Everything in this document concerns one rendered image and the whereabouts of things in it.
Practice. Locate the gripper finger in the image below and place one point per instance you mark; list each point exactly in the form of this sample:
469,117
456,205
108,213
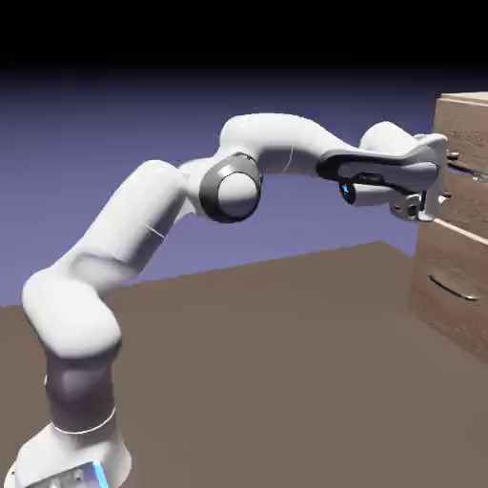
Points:
453,154
444,198

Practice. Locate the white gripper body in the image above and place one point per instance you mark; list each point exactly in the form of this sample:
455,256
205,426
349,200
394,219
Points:
442,152

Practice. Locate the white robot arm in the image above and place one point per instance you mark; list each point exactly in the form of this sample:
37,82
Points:
152,213

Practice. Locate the tall wood drawer front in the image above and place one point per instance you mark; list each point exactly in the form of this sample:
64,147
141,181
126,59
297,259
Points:
469,122

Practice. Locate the light wood cabinet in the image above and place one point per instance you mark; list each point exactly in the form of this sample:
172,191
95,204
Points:
457,244

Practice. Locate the short wood drawer front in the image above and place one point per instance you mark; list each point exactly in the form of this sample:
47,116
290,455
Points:
446,253

